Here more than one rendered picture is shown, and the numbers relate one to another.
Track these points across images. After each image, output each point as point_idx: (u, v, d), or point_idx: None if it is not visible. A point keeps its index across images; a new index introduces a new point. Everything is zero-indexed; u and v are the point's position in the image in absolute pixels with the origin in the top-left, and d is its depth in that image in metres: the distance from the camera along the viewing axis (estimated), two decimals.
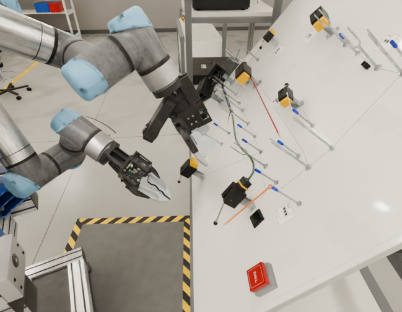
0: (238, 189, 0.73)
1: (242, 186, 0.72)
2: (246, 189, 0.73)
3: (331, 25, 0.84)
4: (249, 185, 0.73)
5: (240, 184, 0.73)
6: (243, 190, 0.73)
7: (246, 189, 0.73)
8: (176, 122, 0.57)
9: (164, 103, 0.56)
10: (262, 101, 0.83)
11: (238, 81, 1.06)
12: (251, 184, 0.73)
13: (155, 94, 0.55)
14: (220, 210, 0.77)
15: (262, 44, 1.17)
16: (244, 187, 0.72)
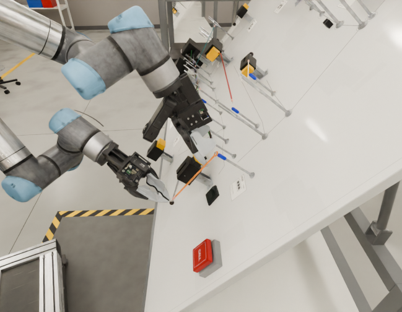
0: (192, 163, 0.66)
1: (196, 160, 0.66)
2: (200, 163, 0.66)
3: None
4: (205, 159, 0.66)
5: (194, 158, 0.67)
6: (197, 165, 0.67)
7: (201, 163, 0.66)
8: (176, 122, 0.57)
9: (164, 103, 0.56)
10: (225, 72, 0.77)
11: (207, 57, 1.00)
12: (206, 158, 0.66)
13: (155, 94, 0.55)
14: (176, 188, 0.71)
15: (235, 20, 1.10)
16: (199, 162, 0.66)
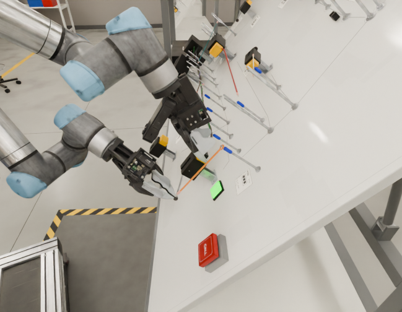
0: None
1: (197, 158, 0.65)
2: (202, 161, 0.66)
3: None
4: (206, 157, 0.66)
5: None
6: None
7: (202, 161, 0.66)
8: (176, 123, 0.57)
9: (163, 104, 0.56)
10: (229, 67, 0.76)
11: (210, 52, 0.99)
12: (207, 156, 0.66)
13: (153, 95, 0.55)
14: (180, 184, 0.70)
15: (238, 16, 1.10)
16: (201, 160, 0.66)
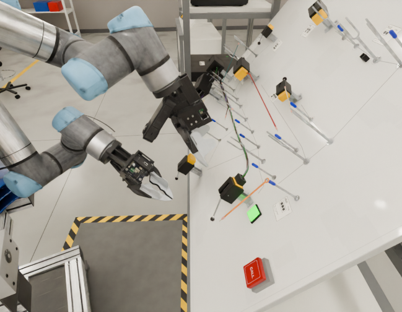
0: None
1: (236, 184, 0.71)
2: (240, 187, 0.72)
3: (329, 18, 0.83)
4: (244, 182, 0.71)
5: (235, 181, 0.72)
6: None
7: (241, 187, 0.72)
8: (176, 122, 0.57)
9: (164, 103, 0.56)
10: (260, 96, 0.82)
11: (236, 77, 1.05)
12: (246, 182, 0.71)
13: (155, 94, 0.55)
14: (217, 206, 0.76)
15: (260, 39, 1.15)
16: (239, 186, 0.71)
